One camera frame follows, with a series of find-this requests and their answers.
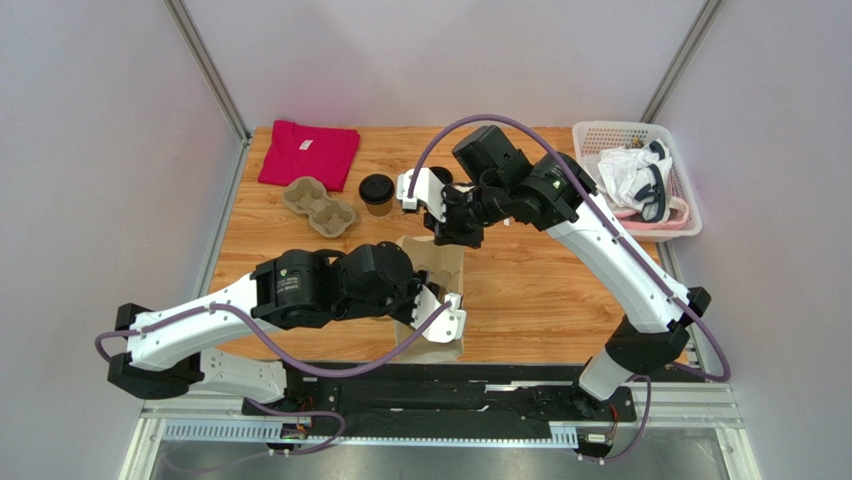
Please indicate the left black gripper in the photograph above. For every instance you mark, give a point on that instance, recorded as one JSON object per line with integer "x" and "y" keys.
{"x": 422, "y": 278}

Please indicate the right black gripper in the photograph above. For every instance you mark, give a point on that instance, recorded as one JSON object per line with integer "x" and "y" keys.
{"x": 454, "y": 222}

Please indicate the brown paper bag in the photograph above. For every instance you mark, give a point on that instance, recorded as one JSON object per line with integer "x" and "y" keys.
{"x": 423, "y": 251}

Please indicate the brown paper cup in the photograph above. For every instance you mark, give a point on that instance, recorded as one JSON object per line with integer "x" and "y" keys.
{"x": 381, "y": 209}

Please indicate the black cup lid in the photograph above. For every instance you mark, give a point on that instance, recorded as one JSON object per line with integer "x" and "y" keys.
{"x": 442, "y": 174}
{"x": 377, "y": 189}

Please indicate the pulp cup carrier tray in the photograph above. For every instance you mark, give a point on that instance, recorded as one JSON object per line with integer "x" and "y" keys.
{"x": 329, "y": 217}
{"x": 440, "y": 282}

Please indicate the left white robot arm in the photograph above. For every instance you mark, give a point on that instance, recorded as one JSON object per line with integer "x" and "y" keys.
{"x": 221, "y": 342}

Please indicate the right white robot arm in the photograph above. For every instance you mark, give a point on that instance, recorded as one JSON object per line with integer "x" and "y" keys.
{"x": 557, "y": 197}

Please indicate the white plastic basket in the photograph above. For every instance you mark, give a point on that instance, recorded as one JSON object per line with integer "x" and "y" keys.
{"x": 591, "y": 137}

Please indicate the white crumpled garment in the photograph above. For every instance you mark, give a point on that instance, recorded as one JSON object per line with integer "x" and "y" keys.
{"x": 635, "y": 179}

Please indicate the folded red cloth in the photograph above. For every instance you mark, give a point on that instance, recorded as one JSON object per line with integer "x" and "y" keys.
{"x": 296, "y": 151}

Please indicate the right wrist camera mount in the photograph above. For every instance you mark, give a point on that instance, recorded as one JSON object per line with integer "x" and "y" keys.
{"x": 426, "y": 192}

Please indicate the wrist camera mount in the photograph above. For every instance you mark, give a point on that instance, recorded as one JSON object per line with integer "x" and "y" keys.
{"x": 426, "y": 192}
{"x": 439, "y": 321}

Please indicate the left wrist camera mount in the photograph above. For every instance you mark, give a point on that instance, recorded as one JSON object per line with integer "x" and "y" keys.
{"x": 439, "y": 321}

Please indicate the pink strap item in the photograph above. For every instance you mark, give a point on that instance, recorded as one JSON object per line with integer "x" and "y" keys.
{"x": 676, "y": 218}

